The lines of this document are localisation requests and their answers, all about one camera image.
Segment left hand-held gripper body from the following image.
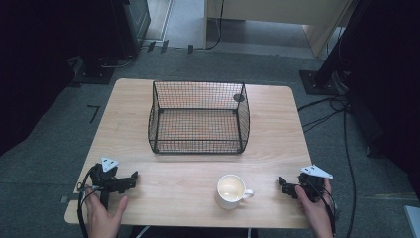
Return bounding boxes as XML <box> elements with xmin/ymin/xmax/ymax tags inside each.
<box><xmin>88</xmin><ymin>157</ymin><xmax>133</xmax><ymax>209</ymax></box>

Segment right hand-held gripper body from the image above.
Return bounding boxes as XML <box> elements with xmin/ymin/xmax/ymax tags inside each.
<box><xmin>286</xmin><ymin>164</ymin><xmax>334</xmax><ymax>203</ymax></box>

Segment white cup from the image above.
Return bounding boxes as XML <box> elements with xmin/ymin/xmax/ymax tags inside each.
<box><xmin>215</xmin><ymin>174</ymin><xmax>256</xmax><ymax>211</ymax></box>

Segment black wire basket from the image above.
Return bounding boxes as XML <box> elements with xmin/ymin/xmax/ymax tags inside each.
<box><xmin>147</xmin><ymin>80</ymin><xmax>251</xmax><ymax>156</ymax></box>

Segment person's right hand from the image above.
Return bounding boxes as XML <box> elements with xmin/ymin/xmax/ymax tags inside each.
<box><xmin>294</xmin><ymin>178</ymin><xmax>335</xmax><ymax>238</ymax></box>

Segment person's left hand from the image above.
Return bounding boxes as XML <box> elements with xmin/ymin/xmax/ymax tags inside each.
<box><xmin>84</xmin><ymin>189</ymin><xmax>130</xmax><ymax>238</ymax></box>

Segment grey tape piece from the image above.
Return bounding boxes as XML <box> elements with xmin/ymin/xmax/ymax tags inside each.
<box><xmin>59</xmin><ymin>194</ymin><xmax>81</xmax><ymax>204</ymax></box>

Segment black flat stand base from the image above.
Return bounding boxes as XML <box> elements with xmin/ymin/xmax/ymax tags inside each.
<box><xmin>67</xmin><ymin>55</ymin><xmax>117</xmax><ymax>87</ymax></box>

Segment white box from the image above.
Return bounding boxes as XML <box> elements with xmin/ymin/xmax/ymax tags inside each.
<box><xmin>402</xmin><ymin>204</ymin><xmax>420</xmax><ymax>238</ymax></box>

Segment black cabinet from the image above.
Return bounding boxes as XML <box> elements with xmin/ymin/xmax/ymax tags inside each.
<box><xmin>82</xmin><ymin>0</ymin><xmax>152</xmax><ymax>60</ymax></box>

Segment beige wooden furniture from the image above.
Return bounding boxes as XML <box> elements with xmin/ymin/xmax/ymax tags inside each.
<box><xmin>202</xmin><ymin>0</ymin><xmax>356</xmax><ymax>60</ymax></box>

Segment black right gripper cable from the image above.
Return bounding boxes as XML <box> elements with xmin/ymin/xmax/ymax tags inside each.
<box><xmin>315</xmin><ymin>184</ymin><xmax>338</xmax><ymax>238</ymax></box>

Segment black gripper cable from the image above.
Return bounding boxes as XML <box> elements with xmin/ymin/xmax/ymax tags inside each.
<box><xmin>76</xmin><ymin>164</ymin><xmax>101</xmax><ymax>238</ymax></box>
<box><xmin>315</xmin><ymin>184</ymin><xmax>338</xmax><ymax>238</ymax></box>

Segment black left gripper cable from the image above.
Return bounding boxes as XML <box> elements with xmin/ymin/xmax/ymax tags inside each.
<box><xmin>76</xmin><ymin>164</ymin><xmax>101</xmax><ymax>238</ymax></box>

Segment black floor cables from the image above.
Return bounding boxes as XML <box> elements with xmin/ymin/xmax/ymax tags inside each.
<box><xmin>296</xmin><ymin>93</ymin><xmax>360</xmax><ymax>238</ymax></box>

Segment black stand with base plate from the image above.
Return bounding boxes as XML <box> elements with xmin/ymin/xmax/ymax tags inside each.
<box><xmin>298</xmin><ymin>0</ymin><xmax>368</xmax><ymax>97</ymax></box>

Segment thin black hanging cable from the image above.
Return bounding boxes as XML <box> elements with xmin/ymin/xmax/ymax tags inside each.
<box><xmin>193</xmin><ymin>0</ymin><xmax>226</xmax><ymax>52</ymax></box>

